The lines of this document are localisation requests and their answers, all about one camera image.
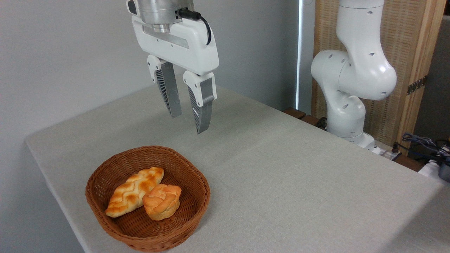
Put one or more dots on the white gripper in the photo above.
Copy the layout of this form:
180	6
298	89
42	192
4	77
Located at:
182	45

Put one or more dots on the round bread roll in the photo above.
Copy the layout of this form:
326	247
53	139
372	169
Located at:
161	202

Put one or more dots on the long braided bread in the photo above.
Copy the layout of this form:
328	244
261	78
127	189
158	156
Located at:
132	191

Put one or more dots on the brown wicker basket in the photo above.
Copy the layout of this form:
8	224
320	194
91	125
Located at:
182	218

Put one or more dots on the grey tablecloth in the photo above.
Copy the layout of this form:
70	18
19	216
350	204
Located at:
281	182

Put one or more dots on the metal screen hinge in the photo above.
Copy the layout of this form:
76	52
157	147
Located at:
417	85

